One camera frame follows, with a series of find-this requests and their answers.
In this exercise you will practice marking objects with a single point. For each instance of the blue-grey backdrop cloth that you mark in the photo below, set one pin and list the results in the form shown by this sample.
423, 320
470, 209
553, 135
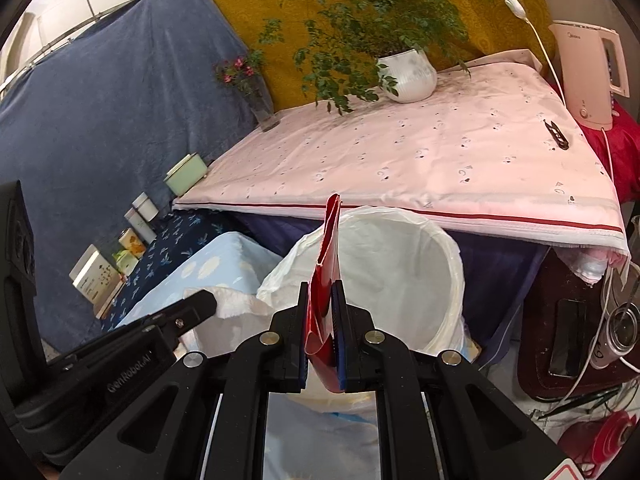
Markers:
125, 110

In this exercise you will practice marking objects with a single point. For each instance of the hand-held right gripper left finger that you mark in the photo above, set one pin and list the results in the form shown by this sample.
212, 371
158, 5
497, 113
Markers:
295, 340

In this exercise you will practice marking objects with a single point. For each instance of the small green packet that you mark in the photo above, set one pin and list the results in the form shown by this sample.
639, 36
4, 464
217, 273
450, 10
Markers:
125, 262

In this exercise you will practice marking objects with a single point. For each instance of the white jar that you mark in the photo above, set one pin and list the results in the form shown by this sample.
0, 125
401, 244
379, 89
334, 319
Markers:
145, 207

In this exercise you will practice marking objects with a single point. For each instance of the green plant in white pot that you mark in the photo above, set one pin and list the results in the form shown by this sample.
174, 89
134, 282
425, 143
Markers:
407, 75

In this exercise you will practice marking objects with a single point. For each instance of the red cloth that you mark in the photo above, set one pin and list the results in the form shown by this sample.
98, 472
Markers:
625, 150

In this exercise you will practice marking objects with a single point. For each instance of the green tissue box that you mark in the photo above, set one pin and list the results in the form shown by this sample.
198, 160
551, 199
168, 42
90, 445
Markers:
186, 176

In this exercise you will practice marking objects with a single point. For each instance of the black clip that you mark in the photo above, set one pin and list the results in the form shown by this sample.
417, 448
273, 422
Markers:
557, 136

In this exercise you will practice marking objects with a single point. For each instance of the yellow floral box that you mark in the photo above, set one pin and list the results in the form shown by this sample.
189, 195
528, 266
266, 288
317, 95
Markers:
132, 241

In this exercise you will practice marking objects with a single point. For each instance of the clear plastic bag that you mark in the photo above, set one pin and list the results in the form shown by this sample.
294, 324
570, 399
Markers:
595, 260

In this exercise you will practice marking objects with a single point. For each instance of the white open gift box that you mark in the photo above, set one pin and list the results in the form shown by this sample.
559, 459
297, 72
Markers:
95, 275

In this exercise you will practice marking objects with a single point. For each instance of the white tissue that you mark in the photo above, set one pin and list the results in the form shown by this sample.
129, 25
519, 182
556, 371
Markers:
235, 302

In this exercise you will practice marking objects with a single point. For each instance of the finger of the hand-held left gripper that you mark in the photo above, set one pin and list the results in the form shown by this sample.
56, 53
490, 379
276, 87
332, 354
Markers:
190, 310

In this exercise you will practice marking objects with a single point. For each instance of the dark red tray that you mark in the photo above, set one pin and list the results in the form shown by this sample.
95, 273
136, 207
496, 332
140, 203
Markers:
540, 310

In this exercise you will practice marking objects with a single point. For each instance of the glass vase with pink flowers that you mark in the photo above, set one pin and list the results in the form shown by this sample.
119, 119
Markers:
265, 115

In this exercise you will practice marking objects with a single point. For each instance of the navy floral cloth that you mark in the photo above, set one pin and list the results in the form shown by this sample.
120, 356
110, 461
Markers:
165, 245

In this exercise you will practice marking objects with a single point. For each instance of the metal rack frame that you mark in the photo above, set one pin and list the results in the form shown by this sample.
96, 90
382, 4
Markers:
80, 22

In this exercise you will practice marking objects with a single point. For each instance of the mustard yellow cloth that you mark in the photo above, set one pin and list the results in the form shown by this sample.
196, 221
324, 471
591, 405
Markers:
240, 10

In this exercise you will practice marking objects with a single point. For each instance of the white-lined trash bin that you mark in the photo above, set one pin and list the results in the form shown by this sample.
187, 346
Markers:
400, 270

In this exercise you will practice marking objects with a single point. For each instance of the pink dotted cloth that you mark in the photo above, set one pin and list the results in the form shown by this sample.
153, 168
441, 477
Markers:
400, 150

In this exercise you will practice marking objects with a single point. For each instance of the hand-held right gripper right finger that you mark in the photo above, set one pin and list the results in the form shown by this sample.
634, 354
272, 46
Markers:
350, 340

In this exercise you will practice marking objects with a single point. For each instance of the pink electric kettle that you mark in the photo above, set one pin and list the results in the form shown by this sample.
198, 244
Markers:
580, 75

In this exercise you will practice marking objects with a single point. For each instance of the tall white bottle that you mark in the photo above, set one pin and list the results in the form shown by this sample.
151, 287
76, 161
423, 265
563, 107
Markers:
141, 227

